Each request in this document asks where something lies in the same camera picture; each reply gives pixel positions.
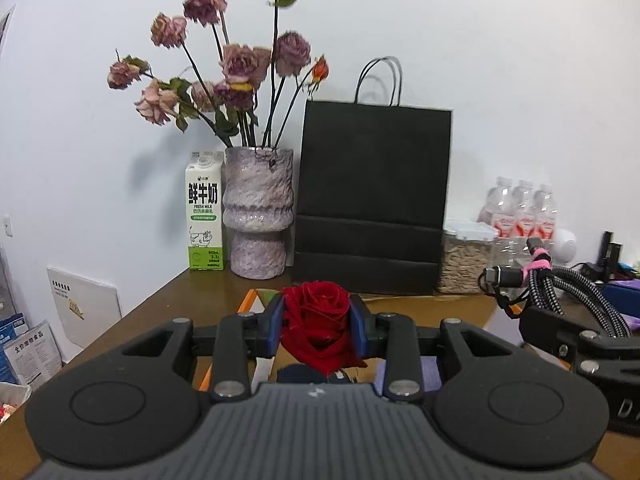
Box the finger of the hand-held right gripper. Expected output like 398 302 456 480
519 304 609 371

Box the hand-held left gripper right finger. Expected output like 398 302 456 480
349 294 511 403

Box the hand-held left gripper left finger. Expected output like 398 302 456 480
122 293 287 403

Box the red rose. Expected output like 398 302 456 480
278 281 369 377

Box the braided cable bundle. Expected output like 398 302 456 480
477 237 634 339

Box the orange cardboard box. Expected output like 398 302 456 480
197 287 527 392

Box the wooden desktop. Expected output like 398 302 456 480
0 260 640 480

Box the clear glass jar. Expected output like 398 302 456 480
495 236 532 287

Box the pale purple pad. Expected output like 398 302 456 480
374 354 443 397

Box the white round speaker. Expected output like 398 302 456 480
555 228 577 261

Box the black stand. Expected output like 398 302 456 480
597 231 624 282

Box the clear jar of grains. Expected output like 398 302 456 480
434 218 499 295

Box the red label water bottle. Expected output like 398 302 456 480
515 179 539 240
535 183 559 243
480 176 517 241

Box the purple ceramic vase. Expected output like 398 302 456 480
222 146 295 280

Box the green white milk carton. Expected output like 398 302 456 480
185 150 226 271

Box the black paper bag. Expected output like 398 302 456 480
292 56 455 296

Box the white printed pamphlet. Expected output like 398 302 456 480
2 319 64 391

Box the dried rose bouquet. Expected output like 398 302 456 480
106 0 331 150

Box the blue pamphlet box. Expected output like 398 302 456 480
0 312 31 387

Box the clear plastic bag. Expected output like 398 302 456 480
0 382 32 424

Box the wall poster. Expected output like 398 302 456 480
0 3 17 47

